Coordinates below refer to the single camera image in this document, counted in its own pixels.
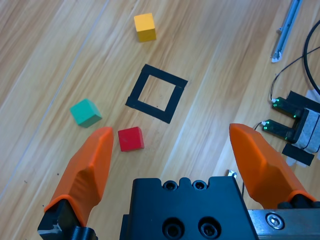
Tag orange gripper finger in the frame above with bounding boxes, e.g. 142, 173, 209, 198
229, 123, 320, 210
37, 126, 115, 240

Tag red wooden block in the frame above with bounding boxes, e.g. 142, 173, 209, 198
117, 126, 145, 153

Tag green wooden block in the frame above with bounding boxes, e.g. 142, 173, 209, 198
69, 98, 103, 129

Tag yellow wooden block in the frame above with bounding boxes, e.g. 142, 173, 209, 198
133, 12, 157, 43

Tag black device with green lights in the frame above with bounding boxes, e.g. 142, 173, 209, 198
261, 96, 320, 154

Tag black tape square outline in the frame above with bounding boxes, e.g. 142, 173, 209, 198
125, 64, 189, 125

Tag thin black wire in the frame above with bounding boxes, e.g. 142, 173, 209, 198
269, 45, 320, 103

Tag thick black cable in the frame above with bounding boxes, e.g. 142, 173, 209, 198
302, 18, 320, 94

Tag aluminium rail with white cap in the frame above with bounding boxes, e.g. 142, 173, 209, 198
271, 0, 304, 63

